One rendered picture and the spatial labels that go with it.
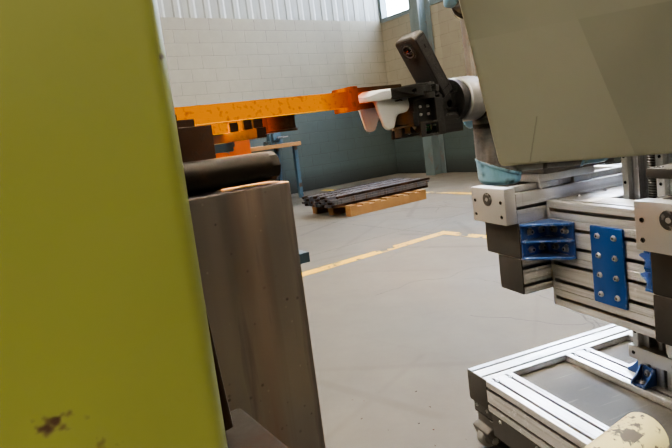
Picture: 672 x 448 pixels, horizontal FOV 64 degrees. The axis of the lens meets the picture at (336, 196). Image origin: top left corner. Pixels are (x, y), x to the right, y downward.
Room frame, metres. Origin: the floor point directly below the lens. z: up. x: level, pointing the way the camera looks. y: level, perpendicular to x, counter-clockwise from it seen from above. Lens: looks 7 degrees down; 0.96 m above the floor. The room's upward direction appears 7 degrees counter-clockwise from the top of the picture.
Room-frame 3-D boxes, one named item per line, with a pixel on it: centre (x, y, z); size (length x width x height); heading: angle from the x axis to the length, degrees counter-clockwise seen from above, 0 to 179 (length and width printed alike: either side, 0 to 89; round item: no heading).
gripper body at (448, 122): (0.88, -0.16, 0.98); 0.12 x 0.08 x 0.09; 124
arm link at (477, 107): (0.92, -0.23, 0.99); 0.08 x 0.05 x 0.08; 34
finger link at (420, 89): (0.82, -0.13, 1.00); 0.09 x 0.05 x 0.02; 127
